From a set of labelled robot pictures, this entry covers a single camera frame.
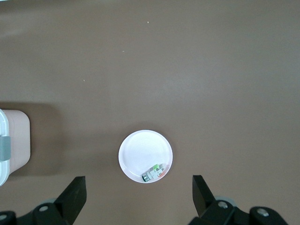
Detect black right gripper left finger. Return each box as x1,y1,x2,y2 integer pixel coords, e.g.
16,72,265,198
0,175,87,225

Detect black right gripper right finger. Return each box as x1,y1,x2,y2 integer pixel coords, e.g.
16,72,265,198
189,174,289,225

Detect pink round plate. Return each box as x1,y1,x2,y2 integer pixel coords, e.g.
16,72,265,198
118,129,174,184

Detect white lidded pink lunch box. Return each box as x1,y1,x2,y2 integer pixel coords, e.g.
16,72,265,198
0,108,31,187

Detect grey box latch clip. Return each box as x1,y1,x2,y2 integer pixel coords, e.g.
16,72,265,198
0,135,11,162

